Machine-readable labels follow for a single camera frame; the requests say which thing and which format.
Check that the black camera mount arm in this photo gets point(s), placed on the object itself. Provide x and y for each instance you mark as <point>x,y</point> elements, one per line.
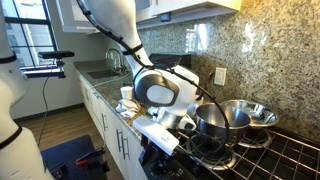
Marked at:
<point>43,71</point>

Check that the deep steel pot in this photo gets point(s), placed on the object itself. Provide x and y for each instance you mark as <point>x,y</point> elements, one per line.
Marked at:
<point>220,123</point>

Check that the black stove knob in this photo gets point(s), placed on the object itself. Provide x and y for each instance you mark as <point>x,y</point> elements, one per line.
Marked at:
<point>159,168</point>

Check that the white paper cup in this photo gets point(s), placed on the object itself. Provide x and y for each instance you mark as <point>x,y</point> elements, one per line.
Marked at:
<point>126,92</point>

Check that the black air fryer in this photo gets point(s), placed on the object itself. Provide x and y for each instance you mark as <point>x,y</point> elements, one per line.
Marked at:
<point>181,60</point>

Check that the white wall outlet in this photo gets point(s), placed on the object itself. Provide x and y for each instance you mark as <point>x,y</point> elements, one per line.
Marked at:
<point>220,76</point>

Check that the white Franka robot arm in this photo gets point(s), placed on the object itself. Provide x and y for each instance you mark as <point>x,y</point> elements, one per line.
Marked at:
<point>113,16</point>

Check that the dark framed window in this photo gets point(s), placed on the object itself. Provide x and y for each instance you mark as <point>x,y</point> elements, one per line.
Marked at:
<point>26,20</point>

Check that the shallow steel bowl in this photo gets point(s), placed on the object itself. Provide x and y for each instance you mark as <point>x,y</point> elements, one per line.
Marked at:
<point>268,118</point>

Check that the metal stove grate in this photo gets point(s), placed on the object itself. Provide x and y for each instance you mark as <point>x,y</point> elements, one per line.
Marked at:
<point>283,156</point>

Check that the small coil burner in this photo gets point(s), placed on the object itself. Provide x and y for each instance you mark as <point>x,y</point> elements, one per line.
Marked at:
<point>258,138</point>

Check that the dark long utensil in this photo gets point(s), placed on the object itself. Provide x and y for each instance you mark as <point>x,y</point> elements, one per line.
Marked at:
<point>210,80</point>

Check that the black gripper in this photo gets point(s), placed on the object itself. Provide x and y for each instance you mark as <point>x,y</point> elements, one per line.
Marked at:
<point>153,150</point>

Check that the chrome faucet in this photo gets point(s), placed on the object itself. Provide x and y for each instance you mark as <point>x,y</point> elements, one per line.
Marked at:
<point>118,56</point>

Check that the steel sink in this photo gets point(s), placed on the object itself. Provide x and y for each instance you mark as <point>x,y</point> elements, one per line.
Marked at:
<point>103,73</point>

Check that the white and brown cloth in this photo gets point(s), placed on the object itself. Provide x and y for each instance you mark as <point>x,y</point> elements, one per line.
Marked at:
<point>128,107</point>

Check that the black camera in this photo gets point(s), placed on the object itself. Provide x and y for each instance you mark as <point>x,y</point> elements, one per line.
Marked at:
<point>55,54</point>

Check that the blue and white cloth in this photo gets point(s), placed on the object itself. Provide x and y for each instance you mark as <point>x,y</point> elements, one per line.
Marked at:
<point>151,111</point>

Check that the white upper cabinet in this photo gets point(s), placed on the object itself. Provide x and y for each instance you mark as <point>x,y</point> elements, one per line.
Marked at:
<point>186,5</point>

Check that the black under-cabinet box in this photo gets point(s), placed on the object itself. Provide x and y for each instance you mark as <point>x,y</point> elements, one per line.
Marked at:
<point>165,17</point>

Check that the large coil burner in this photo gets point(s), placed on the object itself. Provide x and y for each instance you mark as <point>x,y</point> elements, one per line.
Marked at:
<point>210,160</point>

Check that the white lower cabinets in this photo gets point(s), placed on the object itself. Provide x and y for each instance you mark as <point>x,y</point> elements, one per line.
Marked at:
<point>110,140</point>

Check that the dark blue robot platform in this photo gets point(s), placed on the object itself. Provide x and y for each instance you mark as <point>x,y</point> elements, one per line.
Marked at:
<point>66,153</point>

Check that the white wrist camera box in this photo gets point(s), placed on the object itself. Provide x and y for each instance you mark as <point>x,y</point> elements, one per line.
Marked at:
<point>156,135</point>

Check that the black stove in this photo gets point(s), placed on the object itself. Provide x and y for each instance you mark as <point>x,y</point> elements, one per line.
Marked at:
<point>273,166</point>

